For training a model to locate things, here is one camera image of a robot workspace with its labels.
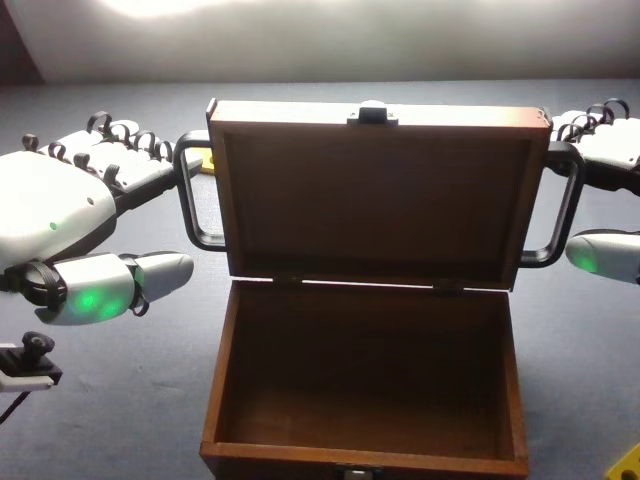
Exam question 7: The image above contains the black and white clamp mount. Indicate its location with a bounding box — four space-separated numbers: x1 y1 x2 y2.
0 329 64 396

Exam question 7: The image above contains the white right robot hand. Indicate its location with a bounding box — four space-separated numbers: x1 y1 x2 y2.
547 98 640 287

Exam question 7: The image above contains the thin black cable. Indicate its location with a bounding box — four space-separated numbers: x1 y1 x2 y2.
0 391 30 426

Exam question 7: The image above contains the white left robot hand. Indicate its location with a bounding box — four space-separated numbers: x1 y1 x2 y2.
0 110 195 327

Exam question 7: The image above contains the grey table cloth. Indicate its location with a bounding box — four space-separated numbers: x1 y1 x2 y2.
0 79 640 480

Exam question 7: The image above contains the wooden box with black handles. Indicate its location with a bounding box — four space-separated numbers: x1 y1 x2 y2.
173 97 586 480

